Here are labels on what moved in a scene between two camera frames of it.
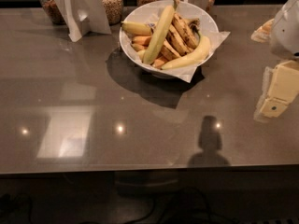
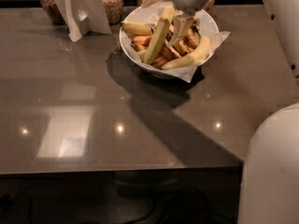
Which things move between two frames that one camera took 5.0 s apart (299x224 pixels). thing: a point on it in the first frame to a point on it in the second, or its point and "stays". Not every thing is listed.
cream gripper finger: (280, 87) to (181, 23)
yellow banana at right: (200, 53) stays
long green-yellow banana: (160, 31) stays
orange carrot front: (160, 62) stays
